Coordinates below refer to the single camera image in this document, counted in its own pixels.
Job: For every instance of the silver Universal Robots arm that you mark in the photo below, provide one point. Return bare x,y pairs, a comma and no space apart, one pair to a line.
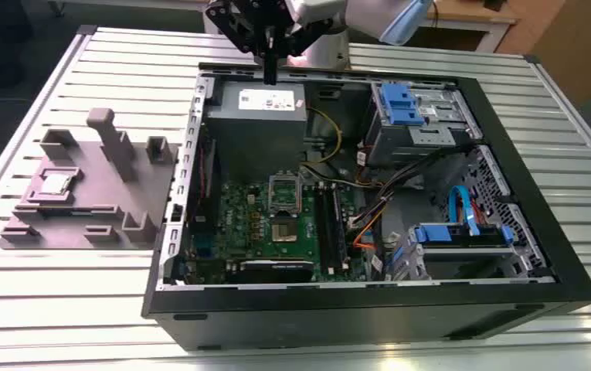
326,50

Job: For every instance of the grey power supply unit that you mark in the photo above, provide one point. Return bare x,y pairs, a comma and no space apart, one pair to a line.
254,143

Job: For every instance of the black open PC case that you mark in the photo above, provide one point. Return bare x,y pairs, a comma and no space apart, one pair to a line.
326,320

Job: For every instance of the metal drive cage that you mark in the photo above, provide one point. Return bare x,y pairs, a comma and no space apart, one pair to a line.
428,139

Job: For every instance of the grey parts rack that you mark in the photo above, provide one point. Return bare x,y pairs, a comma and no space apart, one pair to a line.
94,185

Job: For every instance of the RAM stick with gold contacts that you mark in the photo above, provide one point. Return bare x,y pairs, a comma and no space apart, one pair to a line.
66,212

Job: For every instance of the metal disk bay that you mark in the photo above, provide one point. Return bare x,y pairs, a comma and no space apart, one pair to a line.
470,252

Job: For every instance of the silver square CPU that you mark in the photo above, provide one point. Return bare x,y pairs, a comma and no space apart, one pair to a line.
56,184

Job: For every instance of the black graphics card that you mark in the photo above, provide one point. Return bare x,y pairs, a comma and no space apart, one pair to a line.
274,270

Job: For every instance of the green motherboard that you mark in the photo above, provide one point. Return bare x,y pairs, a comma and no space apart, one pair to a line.
243,239

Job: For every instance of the brown wooden cabinet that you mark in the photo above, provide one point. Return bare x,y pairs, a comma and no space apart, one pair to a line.
574,38

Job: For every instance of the CPU socket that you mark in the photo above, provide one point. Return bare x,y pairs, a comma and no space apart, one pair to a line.
286,232

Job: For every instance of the black RAM slot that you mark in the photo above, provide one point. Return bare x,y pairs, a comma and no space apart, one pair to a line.
339,224
323,224

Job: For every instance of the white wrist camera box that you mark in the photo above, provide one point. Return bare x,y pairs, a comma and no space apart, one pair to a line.
320,9

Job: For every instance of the blue plastic drive latch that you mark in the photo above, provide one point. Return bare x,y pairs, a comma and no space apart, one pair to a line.
400,104

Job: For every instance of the hard disk in blue carrier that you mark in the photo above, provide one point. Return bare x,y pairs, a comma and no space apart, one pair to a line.
436,233

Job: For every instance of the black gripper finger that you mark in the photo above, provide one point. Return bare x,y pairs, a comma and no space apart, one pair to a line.
230,29
310,36

